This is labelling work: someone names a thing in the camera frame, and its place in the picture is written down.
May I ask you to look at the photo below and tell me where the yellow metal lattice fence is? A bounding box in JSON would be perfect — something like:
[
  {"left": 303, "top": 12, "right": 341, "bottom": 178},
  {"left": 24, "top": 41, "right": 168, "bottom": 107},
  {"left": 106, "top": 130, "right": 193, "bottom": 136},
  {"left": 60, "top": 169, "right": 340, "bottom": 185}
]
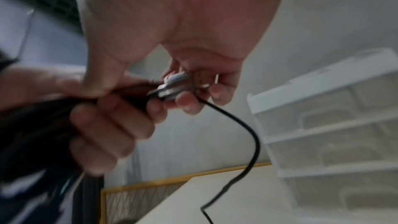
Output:
[{"left": 100, "top": 161, "right": 273, "bottom": 224}]

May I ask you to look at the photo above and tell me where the thick black cable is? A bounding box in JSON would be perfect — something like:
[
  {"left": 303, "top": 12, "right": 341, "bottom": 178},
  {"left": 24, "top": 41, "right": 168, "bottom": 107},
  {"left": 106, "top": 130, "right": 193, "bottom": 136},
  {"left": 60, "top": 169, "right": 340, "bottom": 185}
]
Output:
[{"left": 0, "top": 82, "right": 163, "bottom": 194}]

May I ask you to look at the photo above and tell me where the person's right hand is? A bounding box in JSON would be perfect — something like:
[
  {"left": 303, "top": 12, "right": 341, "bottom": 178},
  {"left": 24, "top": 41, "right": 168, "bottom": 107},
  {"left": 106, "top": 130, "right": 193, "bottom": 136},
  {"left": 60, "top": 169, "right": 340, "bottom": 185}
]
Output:
[{"left": 73, "top": 0, "right": 293, "bottom": 116}]

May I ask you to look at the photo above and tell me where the person's left hand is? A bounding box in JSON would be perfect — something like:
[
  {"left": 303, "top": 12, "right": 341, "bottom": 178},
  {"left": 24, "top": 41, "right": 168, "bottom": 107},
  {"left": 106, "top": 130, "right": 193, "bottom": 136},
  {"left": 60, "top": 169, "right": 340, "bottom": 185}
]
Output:
[{"left": 0, "top": 66, "right": 169, "bottom": 177}]

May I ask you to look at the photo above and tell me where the white plastic drawer organizer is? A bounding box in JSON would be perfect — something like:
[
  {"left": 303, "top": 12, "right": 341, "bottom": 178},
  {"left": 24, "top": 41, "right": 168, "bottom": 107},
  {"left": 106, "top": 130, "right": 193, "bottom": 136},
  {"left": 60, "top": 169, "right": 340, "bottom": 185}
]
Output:
[{"left": 247, "top": 47, "right": 398, "bottom": 224}]

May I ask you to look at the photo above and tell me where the thin black cable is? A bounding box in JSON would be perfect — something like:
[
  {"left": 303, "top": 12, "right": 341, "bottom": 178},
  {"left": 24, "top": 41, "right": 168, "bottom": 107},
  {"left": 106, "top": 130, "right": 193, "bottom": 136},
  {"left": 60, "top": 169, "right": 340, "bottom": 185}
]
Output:
[{"left": 146, "top": 71, "right": 261, "bottom": 224}]

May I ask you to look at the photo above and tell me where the black marker wristband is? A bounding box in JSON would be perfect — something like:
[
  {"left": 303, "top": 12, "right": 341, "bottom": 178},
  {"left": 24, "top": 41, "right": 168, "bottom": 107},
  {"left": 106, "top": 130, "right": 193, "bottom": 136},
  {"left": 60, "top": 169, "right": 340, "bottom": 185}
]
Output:
[{"left": 0, "top": 163, "right": 85, "bottom": 224}]

